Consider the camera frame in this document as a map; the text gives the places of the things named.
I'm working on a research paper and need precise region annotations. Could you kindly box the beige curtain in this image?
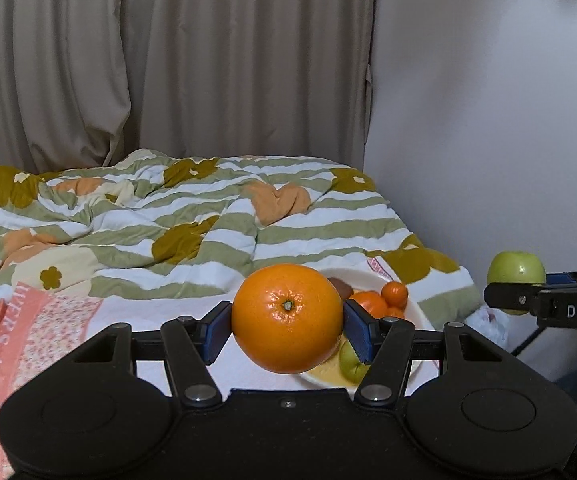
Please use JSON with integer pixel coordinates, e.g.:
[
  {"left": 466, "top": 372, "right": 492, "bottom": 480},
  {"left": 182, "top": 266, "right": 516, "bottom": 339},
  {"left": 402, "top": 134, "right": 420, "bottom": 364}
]
[{"left": 0, "top": 0, "right": 382, "bottom": 197}]

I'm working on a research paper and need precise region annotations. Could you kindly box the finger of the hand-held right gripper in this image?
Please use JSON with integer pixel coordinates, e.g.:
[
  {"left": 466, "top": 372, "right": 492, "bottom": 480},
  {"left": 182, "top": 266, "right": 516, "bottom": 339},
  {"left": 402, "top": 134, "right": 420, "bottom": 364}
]
[
  {"left": 543, "top": 270, "right": 577, "bottom": 287},
  {"left": 483, "top": 282, "right": 540, "bottom": 316}
]

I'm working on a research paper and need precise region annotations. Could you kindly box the white oval bowl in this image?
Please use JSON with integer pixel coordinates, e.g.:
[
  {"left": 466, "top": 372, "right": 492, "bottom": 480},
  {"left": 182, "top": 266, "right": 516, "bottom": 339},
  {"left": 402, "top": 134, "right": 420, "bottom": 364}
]
[{"left": 300, "top": 266, "right": 427, "bottom": 389}]

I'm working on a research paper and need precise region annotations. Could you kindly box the white marbled tablecloth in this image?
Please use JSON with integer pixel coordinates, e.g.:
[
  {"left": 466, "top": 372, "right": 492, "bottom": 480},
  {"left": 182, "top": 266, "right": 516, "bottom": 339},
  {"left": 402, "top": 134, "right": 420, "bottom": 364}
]
[{"left": 82, "top": 256, "right": 445, "bottom": 397}]

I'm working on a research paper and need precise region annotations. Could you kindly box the small green apple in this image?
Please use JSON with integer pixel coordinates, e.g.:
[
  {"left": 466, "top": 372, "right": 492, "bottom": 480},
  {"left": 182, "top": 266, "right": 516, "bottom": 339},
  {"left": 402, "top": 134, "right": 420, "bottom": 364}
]
[{"left": 487, "top": 251, "right": 547, "bottom": 316}]

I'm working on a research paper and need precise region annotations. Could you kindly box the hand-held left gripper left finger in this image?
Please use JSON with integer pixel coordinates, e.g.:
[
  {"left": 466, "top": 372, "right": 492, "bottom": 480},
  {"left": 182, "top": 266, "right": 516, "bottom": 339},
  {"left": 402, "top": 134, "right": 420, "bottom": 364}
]
[{"left": 71, "top": 300, "right": 234, "bottom": 408}]

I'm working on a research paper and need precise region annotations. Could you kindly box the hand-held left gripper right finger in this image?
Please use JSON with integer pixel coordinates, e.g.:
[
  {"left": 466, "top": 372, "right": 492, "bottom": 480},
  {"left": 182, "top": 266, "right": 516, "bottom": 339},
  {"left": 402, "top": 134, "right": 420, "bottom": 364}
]
[{"left": 343, "top": 299, "right": 505, "bottom": 407}]

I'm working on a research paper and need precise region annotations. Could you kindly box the green striped floral blanket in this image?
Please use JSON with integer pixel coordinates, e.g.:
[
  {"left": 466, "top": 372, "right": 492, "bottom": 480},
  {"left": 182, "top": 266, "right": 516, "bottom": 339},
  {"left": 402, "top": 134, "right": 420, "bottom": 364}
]
[{"left": 0, "top": 149, "right": 482, "bottom": 352}]

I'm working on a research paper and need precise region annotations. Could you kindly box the pink floral cloth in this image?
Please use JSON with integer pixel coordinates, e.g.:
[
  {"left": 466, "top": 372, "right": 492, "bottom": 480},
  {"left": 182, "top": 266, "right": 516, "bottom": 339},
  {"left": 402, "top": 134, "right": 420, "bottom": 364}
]
[{"left": 0, "top": 285, "right": 104, "bottom": 480}]

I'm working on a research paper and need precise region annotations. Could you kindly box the large green apple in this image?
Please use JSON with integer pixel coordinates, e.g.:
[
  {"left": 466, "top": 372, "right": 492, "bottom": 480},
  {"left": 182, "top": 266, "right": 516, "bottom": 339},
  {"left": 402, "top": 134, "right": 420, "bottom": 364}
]
[{"left": 339, "top": 340, "right": 372, "bottom": 381}]

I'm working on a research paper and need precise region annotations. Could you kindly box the white plastic bag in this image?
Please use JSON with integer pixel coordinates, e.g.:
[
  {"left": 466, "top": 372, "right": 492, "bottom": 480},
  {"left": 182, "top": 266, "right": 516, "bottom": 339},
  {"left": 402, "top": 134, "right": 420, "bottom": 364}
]
[{"left": 467, "top": 304, "right": 510, "bottom": 347}]

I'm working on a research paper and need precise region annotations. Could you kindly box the orange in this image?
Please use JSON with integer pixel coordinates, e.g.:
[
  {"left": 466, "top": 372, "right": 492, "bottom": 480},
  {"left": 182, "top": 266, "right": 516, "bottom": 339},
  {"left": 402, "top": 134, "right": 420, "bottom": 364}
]
[
  {"left": 231, "top": 263, "right": 344, "bottom": 374},
  {"left": 348, "top": 291, "right": 389, "bottom": 319}
]

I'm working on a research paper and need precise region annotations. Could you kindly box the brown kiwi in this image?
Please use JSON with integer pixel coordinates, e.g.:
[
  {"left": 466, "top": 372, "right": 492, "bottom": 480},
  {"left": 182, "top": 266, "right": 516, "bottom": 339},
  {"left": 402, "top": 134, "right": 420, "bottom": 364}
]
[{"left": 325, "top": 277, "right": 354, "bottom": 301}]

